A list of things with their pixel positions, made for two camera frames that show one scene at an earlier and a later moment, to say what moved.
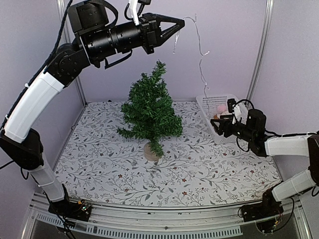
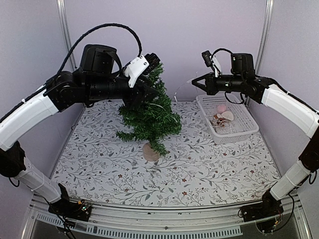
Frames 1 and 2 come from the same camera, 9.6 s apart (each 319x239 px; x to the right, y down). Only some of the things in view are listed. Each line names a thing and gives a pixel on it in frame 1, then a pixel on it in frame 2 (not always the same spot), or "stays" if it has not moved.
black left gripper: x=152 y=35 -> x=137 y=97
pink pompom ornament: x=221 y=108 stays
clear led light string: x=201 y=56 -> x=218 y=120
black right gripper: x=226 y=123 -> x=210 y=87
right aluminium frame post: x=259 y=51 stays
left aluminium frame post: x=68 y=39 stays
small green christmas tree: x=149 y=113 stays
